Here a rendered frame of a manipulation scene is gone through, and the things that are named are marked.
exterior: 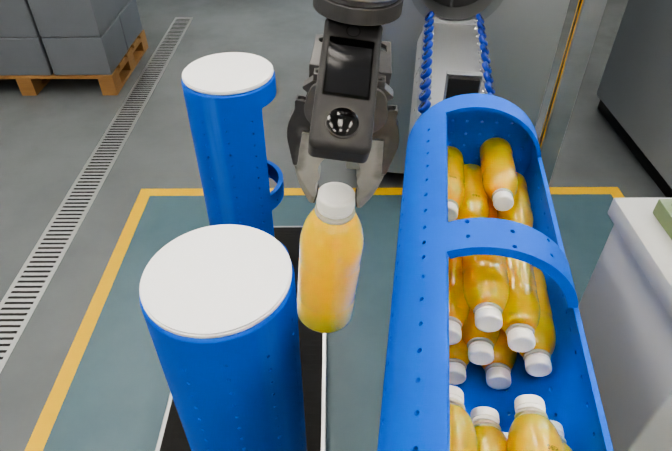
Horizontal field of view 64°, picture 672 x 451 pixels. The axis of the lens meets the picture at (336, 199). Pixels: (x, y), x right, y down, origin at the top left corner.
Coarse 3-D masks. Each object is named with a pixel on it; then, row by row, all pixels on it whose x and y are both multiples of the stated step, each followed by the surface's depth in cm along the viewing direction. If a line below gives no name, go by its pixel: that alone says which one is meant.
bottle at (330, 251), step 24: (312, 216) 55; (312, 240) 55; (336, 240) 54; (360, 240) 56; (312, 264) 56; (336, 264) 55; (312, 288) 58; (336, 288) 58; (312, 312) 61; (336, 312) 61
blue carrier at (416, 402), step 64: (448, 128) 118; (512, 128) 115; (448, 256) 79; (512, 256) 77; (448, 320) 69; (576, 320) 80; (384, 384) 74; (448, 384) 62; (512, 384) 88; (576, 384) 78; (384, 448) 64; (448, 448) 56; (576, 448) 73
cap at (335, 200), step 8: (328, 184) 54; (336, 184) 54; (344, 184) 54; (320, 192) 53; (328, 192) 53; (336, 192) 53; (344, 192) 54; (352, 192) 54; (320, 200) 52; (328, 200) 52; (336, 200) 53; (344, 200) 53; (352, 200) 53; (320, 208) 53; (328, 208) 52; (336, 208) 52; (344, 208) 52; (352, 208) 53; (328, 216) 53; (336, 216) 53; (344, 216) 53
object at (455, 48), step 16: (448, 32) 215; (464, 32) 215; (448, 48) 203; (464, 48) 203; (416, 64) 209; (448, 64) 193; (464, 64) 193; (480, 64) 193; (416, 80) 195; (432, 80) 183; (416, 96) 183; (432, 96) 174
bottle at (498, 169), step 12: (492, 144) 115; (504, 144) 114; (480, 156) 117; (492, 156) 111; (504, 156) 111; (492, 168) 108; (504, 168) 107; (492, 180) 106; (504, 180) 105; (516, 180) 107; (492, 192) 106
